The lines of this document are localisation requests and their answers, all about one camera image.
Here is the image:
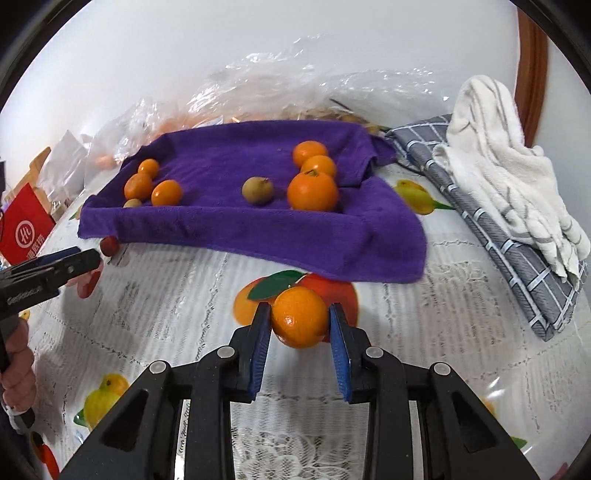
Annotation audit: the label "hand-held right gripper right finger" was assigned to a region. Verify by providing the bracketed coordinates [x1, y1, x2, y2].
[327, 302, 541, 480]

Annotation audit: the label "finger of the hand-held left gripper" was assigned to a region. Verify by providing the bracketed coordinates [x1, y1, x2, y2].
[18, 251, 101, 291]
[8, 247, 83, 278]

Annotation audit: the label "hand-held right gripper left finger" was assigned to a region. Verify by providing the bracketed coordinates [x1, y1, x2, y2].
[58, 302, 272, 480]

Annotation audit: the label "medium orange mandarin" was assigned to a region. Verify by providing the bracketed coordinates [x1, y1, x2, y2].
[271, 286, 329, 349]
[300, 155, 337, 179]
[293, 141, 329, 168]

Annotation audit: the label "large orange mandarin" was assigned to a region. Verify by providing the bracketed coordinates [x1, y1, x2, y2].
[287, 170, 340, 212]

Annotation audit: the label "person's left forearm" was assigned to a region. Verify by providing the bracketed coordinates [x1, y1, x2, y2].
[0, 404, 38, 480]

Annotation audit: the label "person's left hand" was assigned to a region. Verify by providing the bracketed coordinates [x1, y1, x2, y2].
[0, 330, 38, 411]

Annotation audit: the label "red box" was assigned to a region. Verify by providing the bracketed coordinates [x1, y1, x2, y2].
[0, 182, 57, 266]

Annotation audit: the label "brown cardboard box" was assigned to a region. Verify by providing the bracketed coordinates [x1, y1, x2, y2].
[11, 147, 52, 199]

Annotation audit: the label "crumpled clear plastic bag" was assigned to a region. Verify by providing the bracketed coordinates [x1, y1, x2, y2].
[44, 97, 139, 208]

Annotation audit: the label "purple towel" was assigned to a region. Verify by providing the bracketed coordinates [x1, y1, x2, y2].
[77, 120, 426, 283]

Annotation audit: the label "grey checked cushion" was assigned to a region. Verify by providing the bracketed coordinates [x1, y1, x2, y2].
[385, 113, 588, 342]

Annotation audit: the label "white striped towel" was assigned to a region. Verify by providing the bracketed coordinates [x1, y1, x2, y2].
[433, 75, 591, 283]

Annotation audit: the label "clear plastic bag of longans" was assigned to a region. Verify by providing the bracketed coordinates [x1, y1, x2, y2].
[231, 39, 462, 134]

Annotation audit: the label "brown wooden frame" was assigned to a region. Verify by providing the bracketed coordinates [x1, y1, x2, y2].
[517, 9, 550, 148]

